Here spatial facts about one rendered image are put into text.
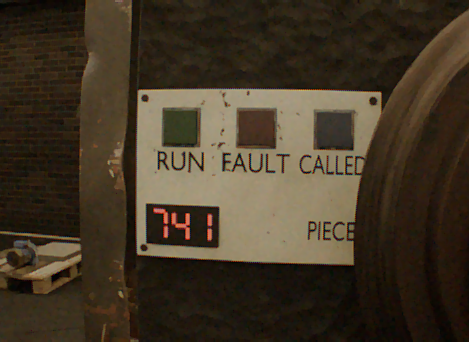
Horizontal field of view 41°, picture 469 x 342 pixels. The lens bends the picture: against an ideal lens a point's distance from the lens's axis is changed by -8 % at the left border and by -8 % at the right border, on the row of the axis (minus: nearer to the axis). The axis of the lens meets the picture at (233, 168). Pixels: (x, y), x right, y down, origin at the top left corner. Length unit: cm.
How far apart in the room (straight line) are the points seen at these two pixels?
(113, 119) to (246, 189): 264
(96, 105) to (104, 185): 40
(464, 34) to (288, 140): 23
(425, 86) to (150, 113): 31
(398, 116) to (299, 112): 16
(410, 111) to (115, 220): 286
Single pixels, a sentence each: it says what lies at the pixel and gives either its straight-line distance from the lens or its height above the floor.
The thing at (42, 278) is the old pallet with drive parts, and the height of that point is 12.
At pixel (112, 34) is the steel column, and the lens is 336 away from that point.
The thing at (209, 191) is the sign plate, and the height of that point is 113.
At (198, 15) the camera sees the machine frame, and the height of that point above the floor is 132.
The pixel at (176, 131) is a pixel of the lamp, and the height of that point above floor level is 120.
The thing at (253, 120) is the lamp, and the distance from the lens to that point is 69.
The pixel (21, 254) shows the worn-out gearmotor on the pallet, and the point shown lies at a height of 26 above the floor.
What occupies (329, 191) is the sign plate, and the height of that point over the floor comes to 114.
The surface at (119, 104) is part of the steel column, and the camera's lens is 331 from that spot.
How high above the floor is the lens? 119
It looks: 3 degrees down
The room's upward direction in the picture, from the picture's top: 1 degrees clockwise
